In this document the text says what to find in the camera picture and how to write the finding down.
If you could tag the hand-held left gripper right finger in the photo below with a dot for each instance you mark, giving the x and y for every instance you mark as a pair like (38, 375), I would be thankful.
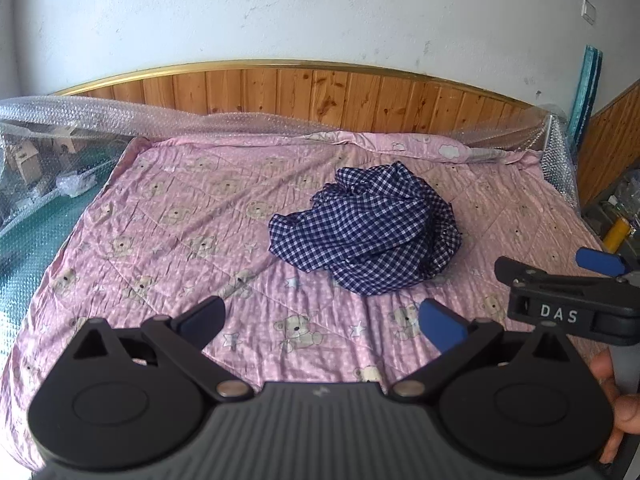
(440, 327)

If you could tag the clear plastic bags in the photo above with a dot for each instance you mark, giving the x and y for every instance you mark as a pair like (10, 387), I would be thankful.
(625, 195)

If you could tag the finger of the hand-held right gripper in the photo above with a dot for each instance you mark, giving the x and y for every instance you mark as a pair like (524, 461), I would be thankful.
(520, 272)
(600, 260)

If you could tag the cardboard box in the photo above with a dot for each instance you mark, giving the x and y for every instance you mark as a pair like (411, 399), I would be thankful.
(65, 141)
(25, 160)

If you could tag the pink bear print quilt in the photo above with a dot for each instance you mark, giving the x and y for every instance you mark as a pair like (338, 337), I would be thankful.
(175, 240)

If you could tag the blue checked shirt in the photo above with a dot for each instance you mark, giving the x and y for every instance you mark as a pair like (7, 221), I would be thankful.
(370, 230)

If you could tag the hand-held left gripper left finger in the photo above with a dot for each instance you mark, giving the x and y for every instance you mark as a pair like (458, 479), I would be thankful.
(202, 320)

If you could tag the yellow cylinder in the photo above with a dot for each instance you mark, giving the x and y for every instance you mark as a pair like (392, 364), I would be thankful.
(616, 234)

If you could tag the person's right hand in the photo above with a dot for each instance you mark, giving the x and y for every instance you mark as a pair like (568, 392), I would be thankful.
(627, 412)

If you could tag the white plastic bag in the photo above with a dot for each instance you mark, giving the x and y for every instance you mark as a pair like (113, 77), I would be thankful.
(75, 184)

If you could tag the wooden headboard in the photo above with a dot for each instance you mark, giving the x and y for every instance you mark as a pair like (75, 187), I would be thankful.
(300, 95)

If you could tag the teal board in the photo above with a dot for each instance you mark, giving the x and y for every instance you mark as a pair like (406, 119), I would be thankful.
(587, 90)

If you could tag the clear bubble wrap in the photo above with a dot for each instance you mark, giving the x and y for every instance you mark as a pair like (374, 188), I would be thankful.
(100, 115)

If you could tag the teal green mattress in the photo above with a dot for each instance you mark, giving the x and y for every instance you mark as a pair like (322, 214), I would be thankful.
(30, 270)

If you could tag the white wall switch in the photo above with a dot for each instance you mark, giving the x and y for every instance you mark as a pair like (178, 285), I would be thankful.
(590, 11)

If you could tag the wooden wall panel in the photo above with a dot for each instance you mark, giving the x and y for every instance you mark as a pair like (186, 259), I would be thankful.
(615, 140)

